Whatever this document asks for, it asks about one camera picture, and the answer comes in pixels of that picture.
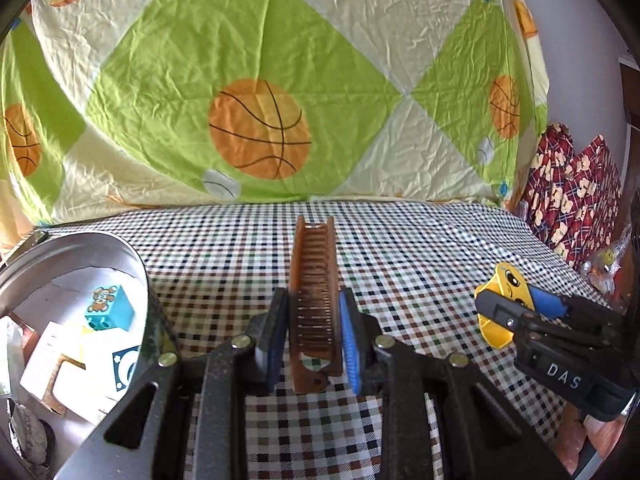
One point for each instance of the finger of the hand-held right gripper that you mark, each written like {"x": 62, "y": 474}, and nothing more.
{"x": 547, "y": 302}
{"x": 500, "y": 310}

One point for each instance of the wooden cabinet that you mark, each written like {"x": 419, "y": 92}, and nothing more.
{"x": 631, "y": 160}

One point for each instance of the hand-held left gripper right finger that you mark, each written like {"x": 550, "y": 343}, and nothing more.
{"x": 350, "y": 345}

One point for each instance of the plastic bag of toys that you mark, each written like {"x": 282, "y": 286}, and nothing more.
{"x": 607, "y": 265}

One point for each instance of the brown comb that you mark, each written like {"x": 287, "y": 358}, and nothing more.
{"x": 312, "y": 285}

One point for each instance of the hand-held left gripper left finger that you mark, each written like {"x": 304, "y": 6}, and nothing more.
{"x": 275, "y": 345}

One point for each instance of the yellow face toy block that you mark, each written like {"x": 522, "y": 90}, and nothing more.
{"x": 515, "y": 282}

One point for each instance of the red bear print blanket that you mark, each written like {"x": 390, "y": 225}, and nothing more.
{"x": 575, "y": 195}

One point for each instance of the person's right hand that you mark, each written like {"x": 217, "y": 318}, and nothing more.
{"x": 580, "y": 435}

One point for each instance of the round metal tin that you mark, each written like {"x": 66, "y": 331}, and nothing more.
{"x": 75, "y": 250}

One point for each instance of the basketball print bed sheet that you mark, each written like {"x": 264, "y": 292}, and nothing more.
{"x": 300, "y": 35}

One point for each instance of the blue bear toy block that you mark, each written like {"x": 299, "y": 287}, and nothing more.
{"x": 107, "y": 310}

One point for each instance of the checkered tablecloth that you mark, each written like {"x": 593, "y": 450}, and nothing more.
{"x": 425, "y": 260}

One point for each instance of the white square box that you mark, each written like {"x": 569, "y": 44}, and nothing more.
{"x": 47, "y": 355}

